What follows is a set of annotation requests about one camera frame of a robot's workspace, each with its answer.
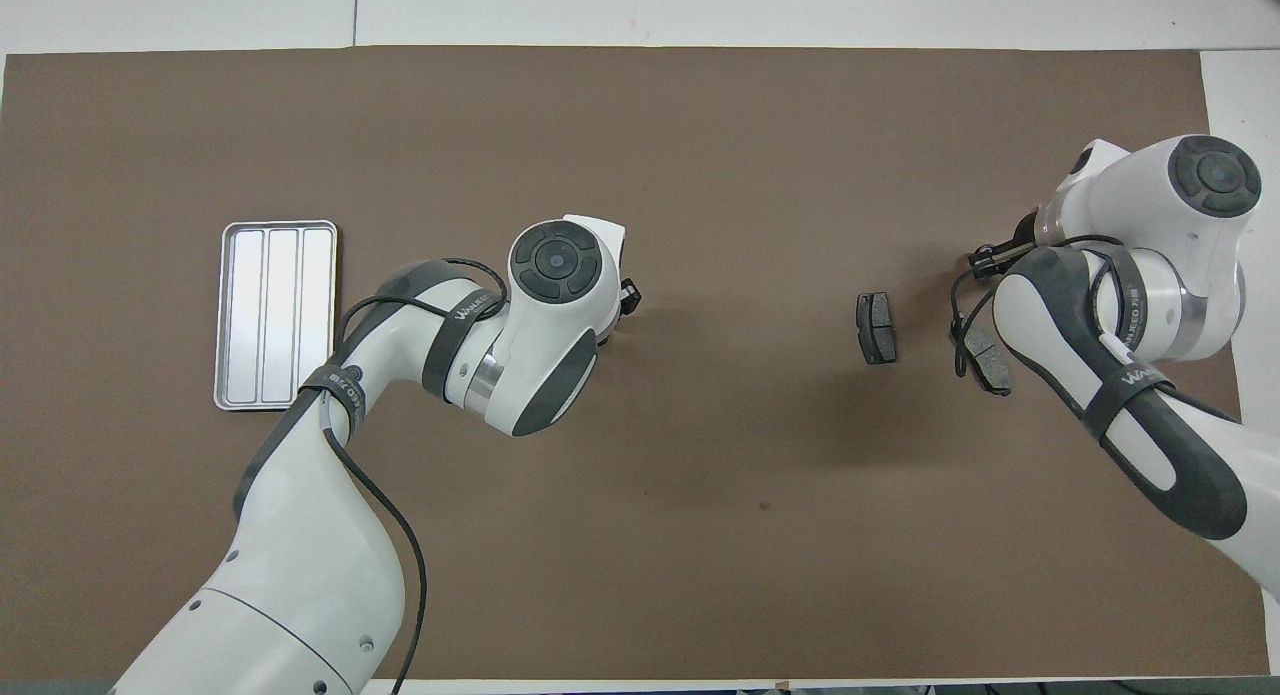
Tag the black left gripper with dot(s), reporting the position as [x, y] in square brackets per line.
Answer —
[630, 297]

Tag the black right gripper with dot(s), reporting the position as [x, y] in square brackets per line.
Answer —
[1025, 230]

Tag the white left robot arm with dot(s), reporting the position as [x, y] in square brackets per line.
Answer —
[540, 315]

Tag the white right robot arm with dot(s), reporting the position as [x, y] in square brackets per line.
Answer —
[1150, 275]

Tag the silver metal tray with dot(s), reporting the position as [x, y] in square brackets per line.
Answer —
[280, 315]

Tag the long dark brake pad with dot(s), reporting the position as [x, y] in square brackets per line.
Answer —
[988, 365]

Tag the short dark brake pad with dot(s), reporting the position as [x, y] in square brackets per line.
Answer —
[878, 330]

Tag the brown table mat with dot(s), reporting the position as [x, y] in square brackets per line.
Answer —
[700, 535]

